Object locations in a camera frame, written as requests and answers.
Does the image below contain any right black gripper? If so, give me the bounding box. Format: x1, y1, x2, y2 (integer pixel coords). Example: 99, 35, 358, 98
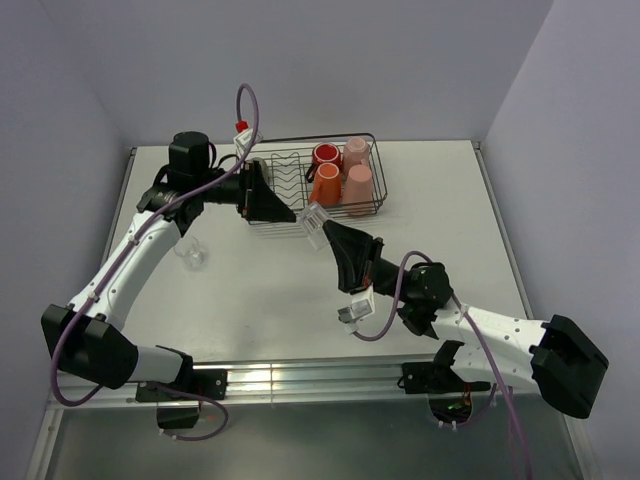
324, 219, 413, 303

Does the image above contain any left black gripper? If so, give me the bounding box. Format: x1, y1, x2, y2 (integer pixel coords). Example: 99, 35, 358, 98
195, 161, 296, 223

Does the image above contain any clear glass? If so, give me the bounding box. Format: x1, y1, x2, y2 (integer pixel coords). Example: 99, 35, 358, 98
297, 202, 331, 251
173, 235, 206, 271

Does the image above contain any salmon plastic tumbler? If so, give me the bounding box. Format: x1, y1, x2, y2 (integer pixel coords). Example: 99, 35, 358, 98
342, 165, 374, 216

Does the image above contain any orange mug white inside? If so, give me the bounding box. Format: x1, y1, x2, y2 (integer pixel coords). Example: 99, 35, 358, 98
309, 163, 342, 206

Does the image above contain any red ceramic mug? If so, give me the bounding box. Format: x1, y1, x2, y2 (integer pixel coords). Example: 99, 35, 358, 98
305, 143, 342, 183

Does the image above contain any pink ceramic mug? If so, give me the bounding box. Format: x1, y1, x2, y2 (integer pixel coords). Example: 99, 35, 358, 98
343, 137, 370, 175

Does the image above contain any small grey-green cup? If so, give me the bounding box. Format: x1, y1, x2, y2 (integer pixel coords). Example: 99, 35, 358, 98
251, 157, 269, 182

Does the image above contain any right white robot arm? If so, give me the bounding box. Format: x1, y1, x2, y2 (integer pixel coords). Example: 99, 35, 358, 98
322, 220, 609, 419

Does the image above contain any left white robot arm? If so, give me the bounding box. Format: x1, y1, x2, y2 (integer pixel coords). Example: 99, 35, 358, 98
41, 129, 296, 399

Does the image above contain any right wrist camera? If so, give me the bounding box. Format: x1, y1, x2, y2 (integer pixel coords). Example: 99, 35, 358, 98
337, 286, 376, 335

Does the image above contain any black wire dish rack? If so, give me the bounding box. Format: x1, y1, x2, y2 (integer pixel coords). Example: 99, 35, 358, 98
234, 132, 390, 240

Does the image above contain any aluminium frame rail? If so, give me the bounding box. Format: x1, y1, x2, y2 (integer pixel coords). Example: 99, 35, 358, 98
47, 349, 574, 411

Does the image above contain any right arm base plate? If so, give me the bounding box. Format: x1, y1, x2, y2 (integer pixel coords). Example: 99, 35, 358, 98
397, 362, 492, 395

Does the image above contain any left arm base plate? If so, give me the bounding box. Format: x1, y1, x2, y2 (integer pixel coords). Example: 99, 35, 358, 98
135, 368, 228, 403

